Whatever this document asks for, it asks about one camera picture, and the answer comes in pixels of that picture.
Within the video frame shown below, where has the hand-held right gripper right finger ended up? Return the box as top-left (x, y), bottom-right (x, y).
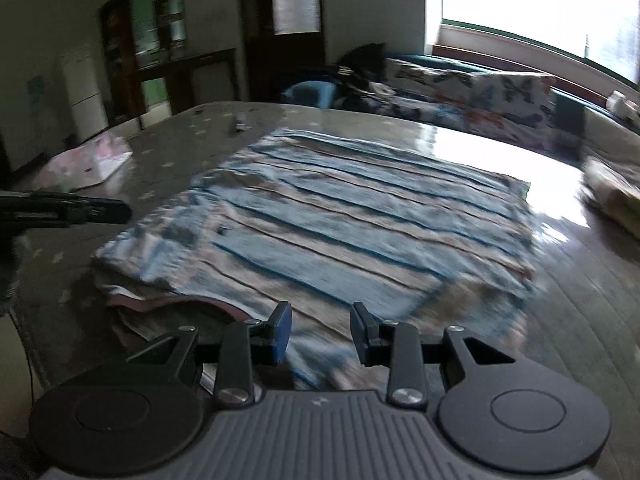
top-left (350, 302), bottom-right (517, 406)

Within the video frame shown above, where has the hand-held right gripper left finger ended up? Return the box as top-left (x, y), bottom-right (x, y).
top-left (125, 301), bottom-right (294, 408)

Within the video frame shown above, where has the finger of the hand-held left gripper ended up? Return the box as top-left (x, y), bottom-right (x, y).
top-left (0, 190), bottom-right (132, 229)

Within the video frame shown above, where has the striped blue beige towel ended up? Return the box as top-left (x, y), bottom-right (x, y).
top-left (92, 127), bottom-right (539, 392)

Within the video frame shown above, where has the pink plastic bag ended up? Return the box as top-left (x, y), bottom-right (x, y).
top-left (34, 135), bottom-right (134, 192)

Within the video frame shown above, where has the white refrigerator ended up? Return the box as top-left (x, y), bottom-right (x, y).
top-left (59, 44), bottom-right (112, 142)

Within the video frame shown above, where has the dark wooden side cabinet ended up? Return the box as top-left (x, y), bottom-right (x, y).
top-left (139, 48), bottom-right (239, 117)

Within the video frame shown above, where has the glass display cabinet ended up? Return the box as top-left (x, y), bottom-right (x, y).
top-left (99, 0), bottom-right (189, 127)

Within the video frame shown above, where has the blue chair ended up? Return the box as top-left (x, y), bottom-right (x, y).
top-left (281, 80), bottom-right (342, 109)

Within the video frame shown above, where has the butterfly print blanket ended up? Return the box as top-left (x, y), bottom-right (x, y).
top-left (384, 57), bottom-right (471, 128)

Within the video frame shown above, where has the black bag on sofa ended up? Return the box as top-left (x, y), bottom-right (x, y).
top-left (334, 42), bottom-right (390, 92)

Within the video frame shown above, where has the large butterfly print pillow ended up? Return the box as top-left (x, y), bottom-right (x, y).
top-left (465, 71), bottom-right (557, 147)

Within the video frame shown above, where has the dark wooden glass door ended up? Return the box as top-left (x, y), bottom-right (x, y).
top-left (239, 0), bottom-right (327, 107)

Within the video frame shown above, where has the folded beige green cloth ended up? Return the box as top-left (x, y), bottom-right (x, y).
top-left (581, 155), bottom-right (640, 242)

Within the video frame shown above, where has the teal sofa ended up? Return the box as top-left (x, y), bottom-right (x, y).
top-left (385, 51), bottom-right (640, 137)

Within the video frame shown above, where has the white plush toy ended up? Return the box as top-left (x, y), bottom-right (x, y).
top-left (605, 89), bottom-right (640, 117)

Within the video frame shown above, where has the green framed window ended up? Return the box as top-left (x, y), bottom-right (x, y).
top-left (424, 0), bottom-right (640, 87)

